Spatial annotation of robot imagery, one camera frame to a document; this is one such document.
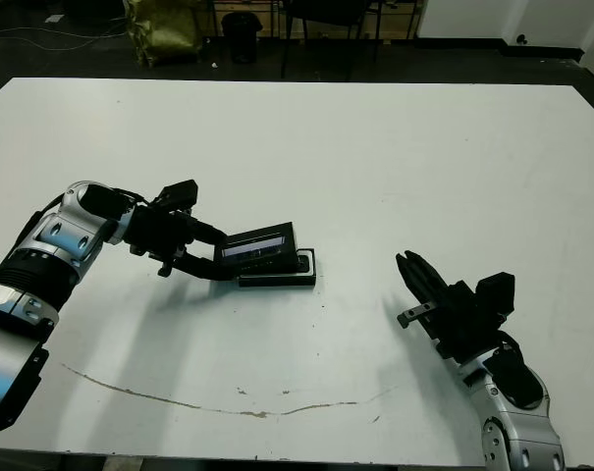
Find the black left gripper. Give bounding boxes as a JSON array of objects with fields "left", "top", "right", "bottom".
[{"left": 123, "top": 201, "right": 240, "bottom": 282}]

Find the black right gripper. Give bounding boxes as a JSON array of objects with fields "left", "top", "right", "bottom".
[{"left": 395, "top": 249, "right": 504, "bottom": 363}]

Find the black box lid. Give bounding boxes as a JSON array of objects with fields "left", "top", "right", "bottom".
[{"left": 212, "top": 221, "right": 300, "bottom": 279}]

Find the black box base white insert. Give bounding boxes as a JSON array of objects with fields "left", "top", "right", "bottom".
[{"left": 236, "top": 247, "right": 318, "bottom": 290}]

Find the black trash bin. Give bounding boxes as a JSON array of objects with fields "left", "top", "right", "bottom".
[{"left": 221, "top": 12, "right": 261, "bottom": 65}]

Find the yellow-green plastic bag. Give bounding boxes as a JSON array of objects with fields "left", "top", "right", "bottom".
[{"left": 124, "top": 0, "right": 204, "bottom": 68}]

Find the wooden shelf unit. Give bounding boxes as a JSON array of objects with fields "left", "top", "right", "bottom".
[{"left": 207, "top": 0, "right": 420, "bottom": 40}]

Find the black chair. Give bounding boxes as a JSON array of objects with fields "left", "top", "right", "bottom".
[{"left": 281, "top": 0, "right": 384, "bottom": 82}]

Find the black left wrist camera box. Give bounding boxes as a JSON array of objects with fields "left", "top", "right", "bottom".
[{"left": 158, "top": 180, "right": 200, "bottom": 210}]

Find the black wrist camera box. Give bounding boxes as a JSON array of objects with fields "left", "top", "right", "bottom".
[
  {"left": 158, "top": 180, "right": 200, "bottom": 210},
  {"left": 475, "top": 271, "right": 516, "bottom": 319}
]

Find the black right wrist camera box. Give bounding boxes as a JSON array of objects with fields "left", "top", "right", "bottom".
[{"left": 475, "top": 271, "right": 516, "bottom": 319}]

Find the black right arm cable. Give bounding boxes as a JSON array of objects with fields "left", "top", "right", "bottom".
[{"left": 496, "top": 327, "right": 523, "bottom": 357}]

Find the thin white floor cable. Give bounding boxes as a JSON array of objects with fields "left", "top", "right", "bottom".
[{"left": 0, "top": 22, "right": 131, "bottom": 54}]

